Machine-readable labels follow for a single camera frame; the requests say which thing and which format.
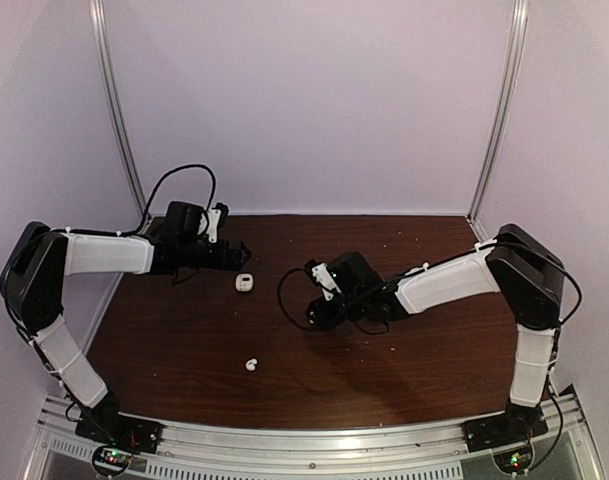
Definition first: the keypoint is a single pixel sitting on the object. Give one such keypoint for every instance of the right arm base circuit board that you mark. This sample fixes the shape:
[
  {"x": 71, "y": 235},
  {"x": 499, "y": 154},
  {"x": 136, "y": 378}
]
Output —
[{"x": 514, "y": 462}]

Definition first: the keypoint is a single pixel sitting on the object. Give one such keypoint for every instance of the aluminium corner post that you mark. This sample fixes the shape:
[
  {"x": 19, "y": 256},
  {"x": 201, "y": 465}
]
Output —
[
  {"x": 116, "y": 116},
  {"x": 513, "y": 59}
]

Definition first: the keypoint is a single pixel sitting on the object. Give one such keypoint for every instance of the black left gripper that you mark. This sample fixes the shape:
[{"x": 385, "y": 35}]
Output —
[{"x": 234, "y": 263}]

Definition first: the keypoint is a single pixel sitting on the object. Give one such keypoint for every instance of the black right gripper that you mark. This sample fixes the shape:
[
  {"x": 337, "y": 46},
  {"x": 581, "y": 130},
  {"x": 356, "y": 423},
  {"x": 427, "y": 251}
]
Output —
[{"x": 324, "y": 318}]

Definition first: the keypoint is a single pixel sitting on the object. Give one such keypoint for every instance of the left aluminium corner post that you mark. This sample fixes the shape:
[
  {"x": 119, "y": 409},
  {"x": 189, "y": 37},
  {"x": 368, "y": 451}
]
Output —
[{"x": 116, "y": 116}]

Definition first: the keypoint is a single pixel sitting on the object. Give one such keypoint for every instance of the aluminium front frame rail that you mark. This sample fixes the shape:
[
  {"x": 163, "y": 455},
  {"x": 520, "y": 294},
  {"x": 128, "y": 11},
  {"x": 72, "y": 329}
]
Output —
[{"x": 433, "y": 450}]

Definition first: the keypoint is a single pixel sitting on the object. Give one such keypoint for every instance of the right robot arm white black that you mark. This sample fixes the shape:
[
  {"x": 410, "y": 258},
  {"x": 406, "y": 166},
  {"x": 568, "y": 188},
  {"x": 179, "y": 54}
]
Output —
[{"x": 529, "y": 280}]

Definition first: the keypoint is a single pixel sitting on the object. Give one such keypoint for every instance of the cream rounded earbud charging case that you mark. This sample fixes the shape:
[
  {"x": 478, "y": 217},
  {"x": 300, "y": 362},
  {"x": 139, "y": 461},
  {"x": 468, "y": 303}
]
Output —
[{"x": 244, "y": 282}]

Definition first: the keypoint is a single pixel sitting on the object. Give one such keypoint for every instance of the white clip-on earbud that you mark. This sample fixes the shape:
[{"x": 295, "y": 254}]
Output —
[{"x": 251, "y": 364}]

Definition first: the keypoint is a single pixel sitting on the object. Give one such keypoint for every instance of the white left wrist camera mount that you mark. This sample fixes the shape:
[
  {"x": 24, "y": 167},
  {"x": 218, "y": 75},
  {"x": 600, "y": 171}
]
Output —
[{"x": 212, "y": 219}]

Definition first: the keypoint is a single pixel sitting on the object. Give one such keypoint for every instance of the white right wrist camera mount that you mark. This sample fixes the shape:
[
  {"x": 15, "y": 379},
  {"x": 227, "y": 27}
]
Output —
[{"x": 321, "y": 276}]

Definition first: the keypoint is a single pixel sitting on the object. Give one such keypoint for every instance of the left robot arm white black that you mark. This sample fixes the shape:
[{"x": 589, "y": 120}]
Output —
[{"x": 46, "y": 264}]

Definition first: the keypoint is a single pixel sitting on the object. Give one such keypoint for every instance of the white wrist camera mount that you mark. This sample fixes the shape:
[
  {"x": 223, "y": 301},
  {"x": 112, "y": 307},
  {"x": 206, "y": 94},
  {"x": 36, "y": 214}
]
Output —
[
  {"x": 212, "y": 219},
  {"x": 321, "y": 276}
]

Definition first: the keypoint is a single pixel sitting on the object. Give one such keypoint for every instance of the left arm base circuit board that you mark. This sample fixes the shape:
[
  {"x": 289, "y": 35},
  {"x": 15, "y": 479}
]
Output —
[{"x": 109, "y": 461}]

